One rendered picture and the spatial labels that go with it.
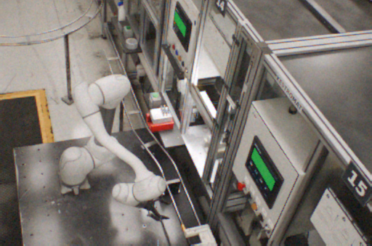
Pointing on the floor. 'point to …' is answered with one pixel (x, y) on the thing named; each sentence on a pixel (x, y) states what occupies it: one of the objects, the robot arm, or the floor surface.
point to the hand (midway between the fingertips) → (165, 210)
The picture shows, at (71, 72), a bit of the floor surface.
